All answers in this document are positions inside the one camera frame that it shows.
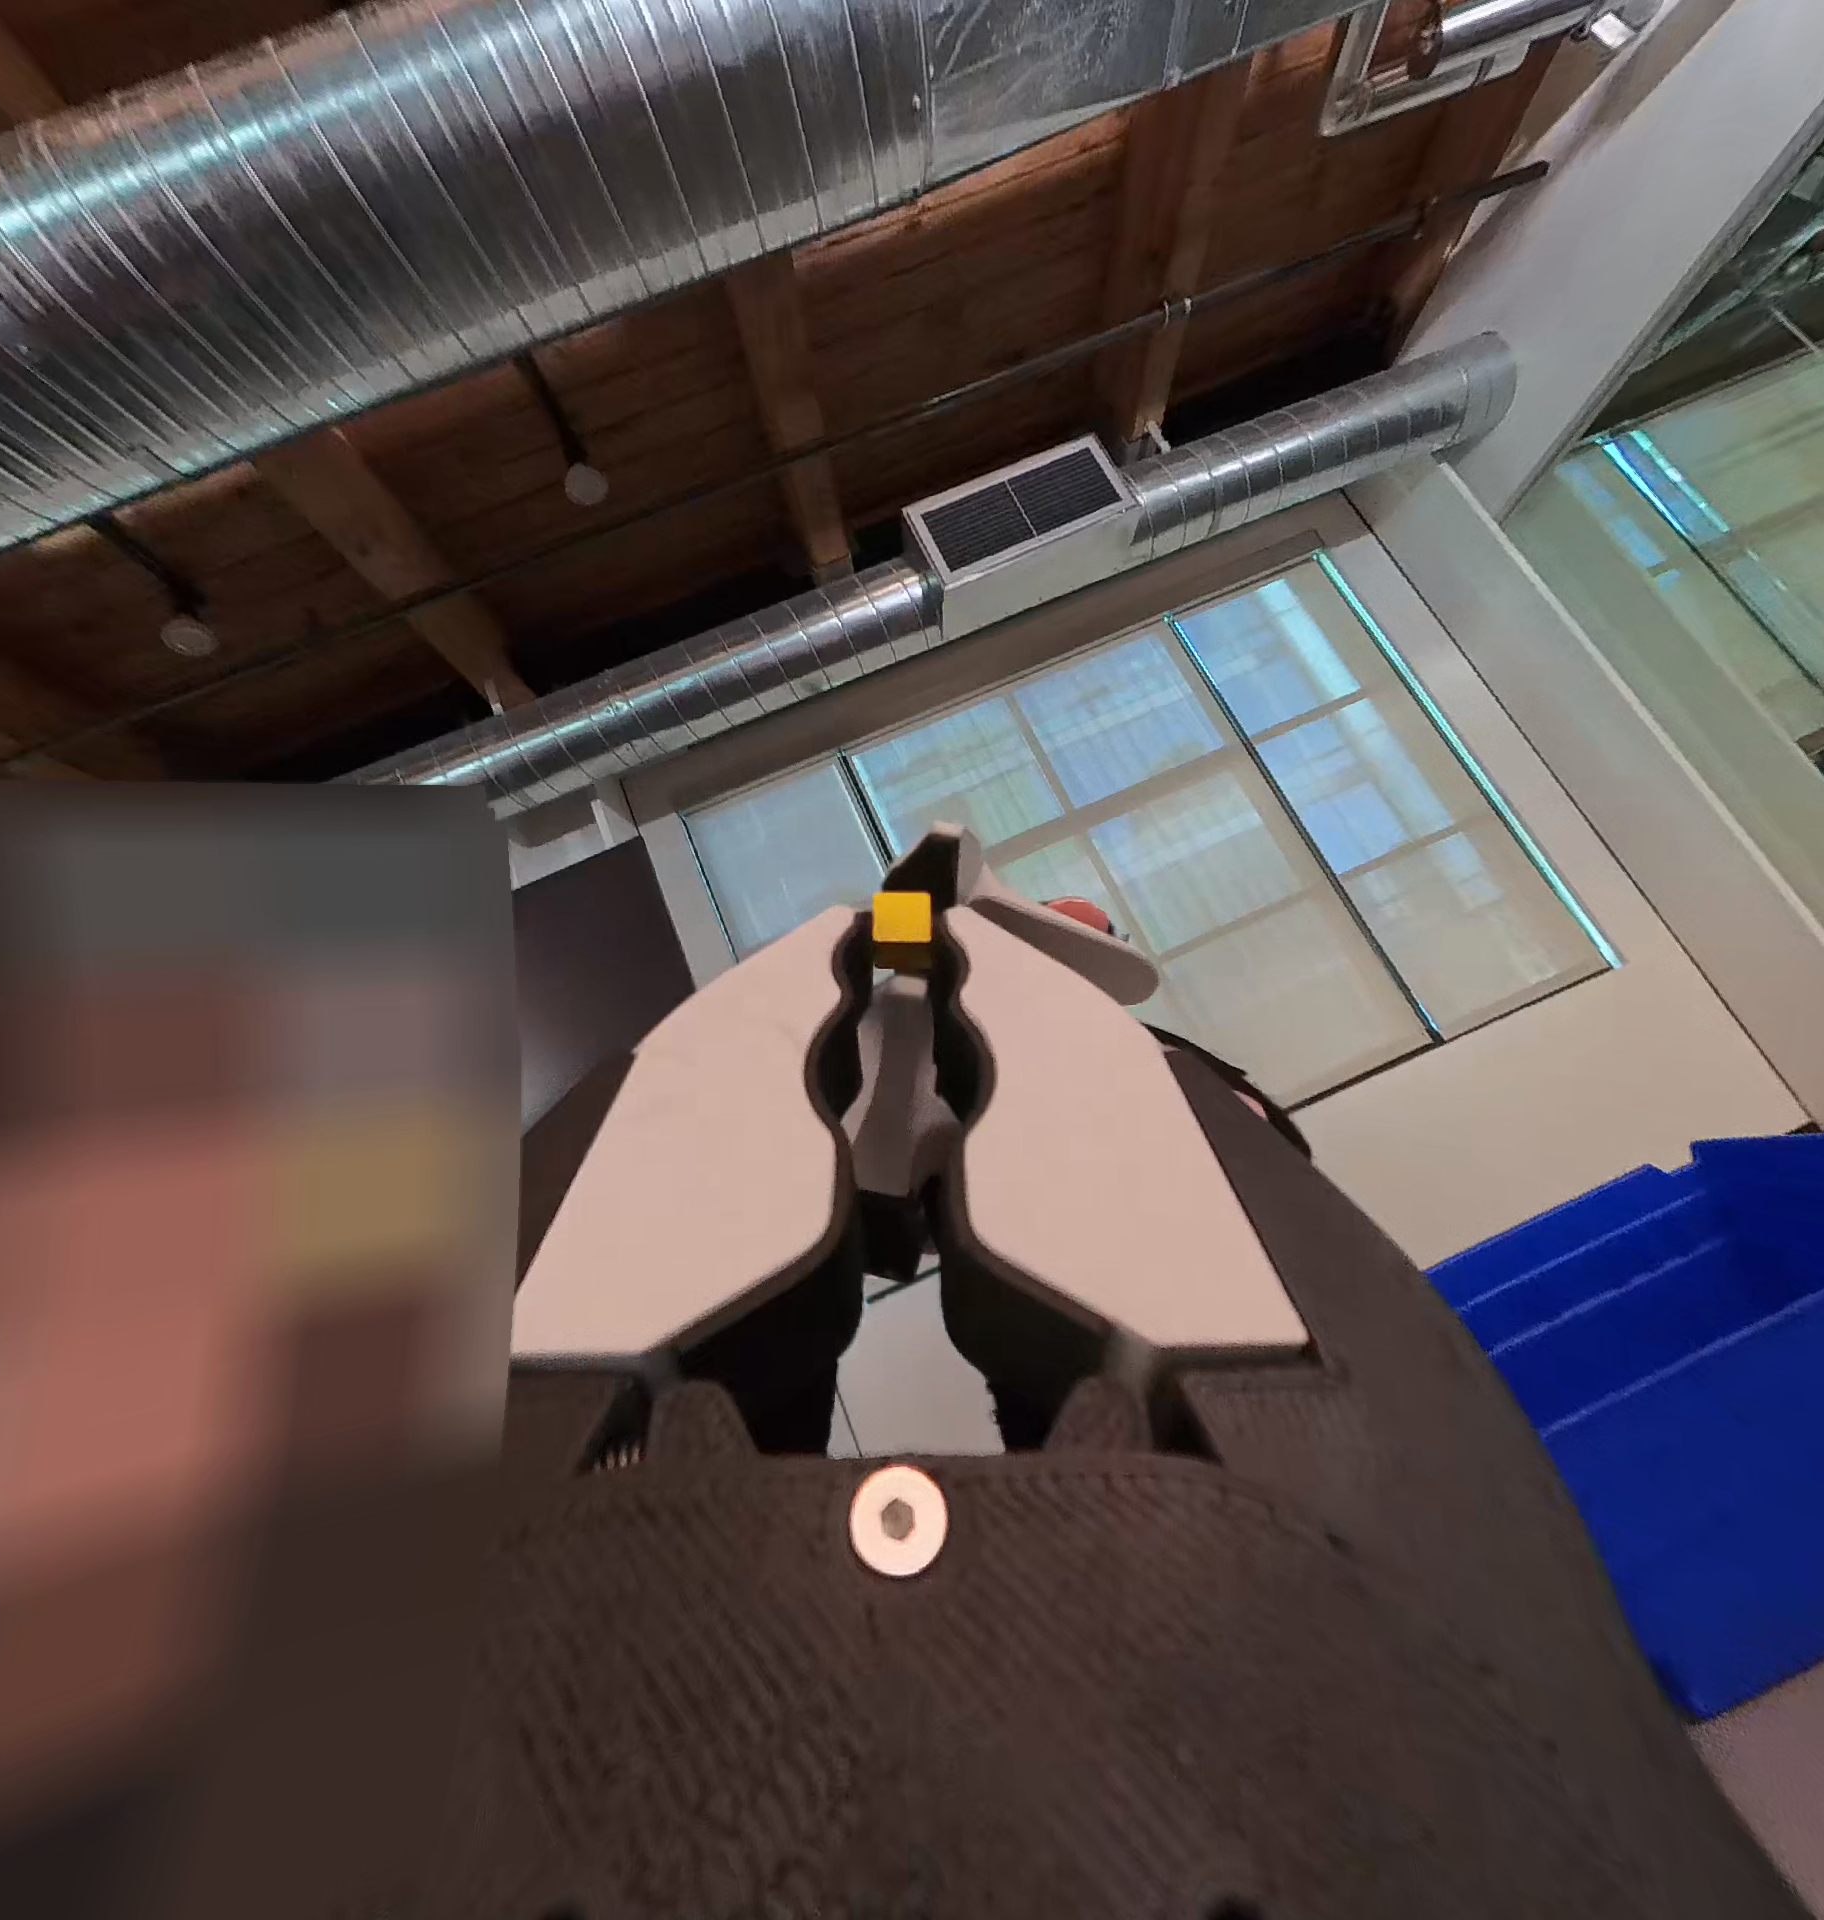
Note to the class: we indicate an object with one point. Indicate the chrome duct fitting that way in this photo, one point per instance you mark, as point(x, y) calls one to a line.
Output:
point(1392, 75)

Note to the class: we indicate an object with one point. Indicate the large grid window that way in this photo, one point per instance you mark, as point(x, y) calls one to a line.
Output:
point(1228, 782)

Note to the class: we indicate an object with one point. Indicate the glass partition wall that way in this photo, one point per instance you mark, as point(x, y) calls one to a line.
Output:
point(1722, 525)

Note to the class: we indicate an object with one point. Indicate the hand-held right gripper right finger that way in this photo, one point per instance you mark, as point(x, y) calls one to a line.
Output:
point(1123, 1200)

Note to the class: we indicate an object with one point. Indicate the white air vent unit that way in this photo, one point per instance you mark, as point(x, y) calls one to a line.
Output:
point(1017, 511)

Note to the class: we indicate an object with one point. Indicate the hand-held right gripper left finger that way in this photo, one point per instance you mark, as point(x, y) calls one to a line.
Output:
point(704, 1170)

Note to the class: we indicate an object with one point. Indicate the small yellow block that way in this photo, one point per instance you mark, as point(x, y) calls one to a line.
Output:
point(902, 917)

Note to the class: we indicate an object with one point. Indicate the round ceiling light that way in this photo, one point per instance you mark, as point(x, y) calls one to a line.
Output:
point(188, 636)
point(585, 483)

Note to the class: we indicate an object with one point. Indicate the thin black ceiling pipe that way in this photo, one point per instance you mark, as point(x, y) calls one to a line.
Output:
point(1183, 308)

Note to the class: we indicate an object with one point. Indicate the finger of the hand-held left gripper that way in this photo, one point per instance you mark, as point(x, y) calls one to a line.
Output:
point(898, 1081)
point(1076, 951)

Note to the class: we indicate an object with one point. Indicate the blue plastic bin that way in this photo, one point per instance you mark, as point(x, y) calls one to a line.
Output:
point(1751, 1426)
point(1540, 1291)

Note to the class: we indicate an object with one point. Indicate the large silver air duct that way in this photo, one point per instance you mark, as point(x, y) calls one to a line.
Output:
point(401, 223)

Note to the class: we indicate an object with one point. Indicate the narrow silver air duct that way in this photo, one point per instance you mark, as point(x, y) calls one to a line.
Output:
point(704, 690)

